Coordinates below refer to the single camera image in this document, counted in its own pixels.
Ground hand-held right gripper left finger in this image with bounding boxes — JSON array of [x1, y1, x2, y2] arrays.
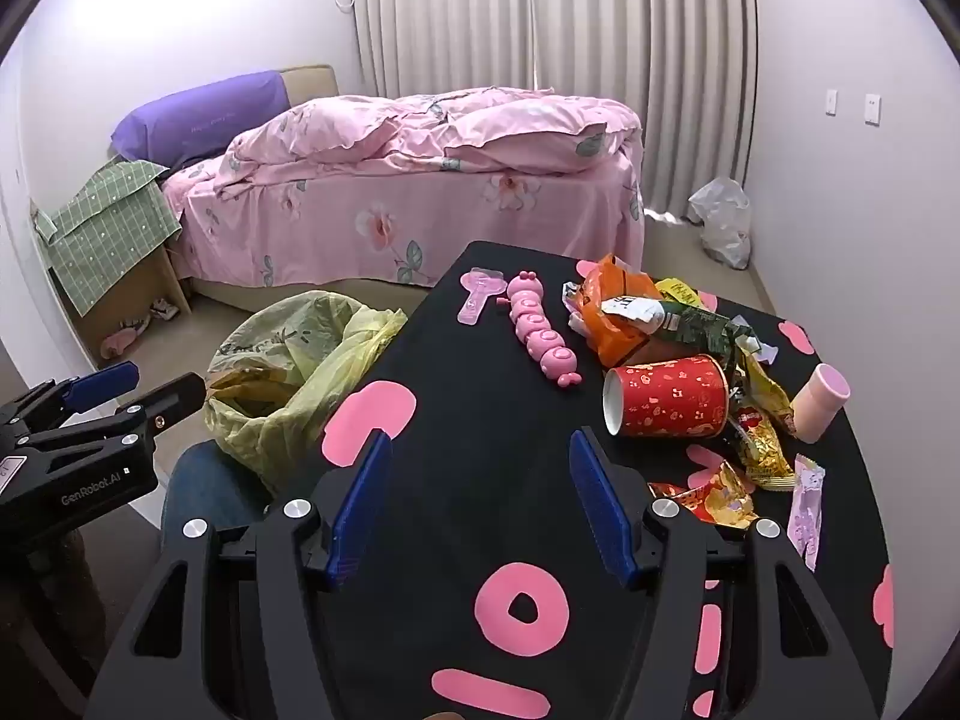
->
[[79, 429, 395, 720]]

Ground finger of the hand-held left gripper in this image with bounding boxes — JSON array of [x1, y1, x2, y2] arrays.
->
[[0, 361, 142, 436], [30, 373, 207, 452]]

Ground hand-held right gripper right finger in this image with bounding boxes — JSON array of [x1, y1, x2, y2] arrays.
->
[[568, 427, 886, 720]]

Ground red and gold foil wrapper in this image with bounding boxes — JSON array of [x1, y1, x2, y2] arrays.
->
[[649, 460, 758, 537]]

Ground red paper cup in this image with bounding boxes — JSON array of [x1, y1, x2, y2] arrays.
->
[[602, 354, 730, 440]]

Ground yellow plastic bag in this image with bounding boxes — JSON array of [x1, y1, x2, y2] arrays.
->
[[204, 291, 410, 500]]

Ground gold foil snack wrapper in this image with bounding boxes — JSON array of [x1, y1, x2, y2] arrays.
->
[[729, 405, 796, 494]]

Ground orange snack bag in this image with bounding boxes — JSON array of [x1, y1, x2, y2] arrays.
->
[[581, 255, 676, 368]]

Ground green and white snack wrapper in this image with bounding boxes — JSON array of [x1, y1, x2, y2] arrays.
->
[[604, 296, 743, 357]]

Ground purple holographic cartoon wrapper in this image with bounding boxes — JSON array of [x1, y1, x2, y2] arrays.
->
[[786, 454, 826, 572]]

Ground yellow cartoon snack wrapper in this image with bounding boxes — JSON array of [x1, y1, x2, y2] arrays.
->
[[739, 349, 797, 437]]

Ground small yellow printed wrapper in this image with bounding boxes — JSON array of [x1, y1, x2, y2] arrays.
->
[[655, 277, 719, 314]]

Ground pink slipper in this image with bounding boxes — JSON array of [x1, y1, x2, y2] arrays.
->
[[101, 324, 147, 359]]

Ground person's leg in blue jeans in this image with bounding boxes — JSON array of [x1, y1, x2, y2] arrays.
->
[[160, 441, 272, 541]]

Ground black cloth with pink shapes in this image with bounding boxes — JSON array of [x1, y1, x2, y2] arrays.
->
[[322, 240, 897, 720]]

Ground green checked cloth nightstand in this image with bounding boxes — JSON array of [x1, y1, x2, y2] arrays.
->
[[37, 160, 183, 316]]

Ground beige bed base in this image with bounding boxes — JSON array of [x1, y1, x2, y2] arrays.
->
[[191, 270, 436, 316]]

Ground pink caterpillar toy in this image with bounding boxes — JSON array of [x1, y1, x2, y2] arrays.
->
[[506, 270, 582, 391]]

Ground pale lilac paper scrap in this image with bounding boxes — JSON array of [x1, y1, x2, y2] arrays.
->
[[735, 315, 782, 367]]

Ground pink plastic cup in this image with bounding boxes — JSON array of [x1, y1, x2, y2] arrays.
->
[[793, 364, 852, 443]]

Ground purple pillow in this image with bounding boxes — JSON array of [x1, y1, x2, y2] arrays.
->
[[111, 71, 291, 166]]

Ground pink floral bed sheet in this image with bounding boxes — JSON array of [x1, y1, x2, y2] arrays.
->
[[161, 127, 646, 290]]

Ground white plastic bag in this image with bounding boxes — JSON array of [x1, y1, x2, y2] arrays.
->
[[688, 177, 752, 269]]

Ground beige headboard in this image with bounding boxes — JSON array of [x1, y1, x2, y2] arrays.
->
[[277, 64, 340, 107]]

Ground pink floral duvet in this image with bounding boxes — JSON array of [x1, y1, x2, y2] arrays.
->
[[225, 88, 642, 173]]

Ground beige pleated curtain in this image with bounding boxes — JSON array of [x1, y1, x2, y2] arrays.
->
[[349, 0, 758, 215]]

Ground white curtain wand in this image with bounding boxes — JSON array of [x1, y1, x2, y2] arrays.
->
[[523, 0, 556, 95]]

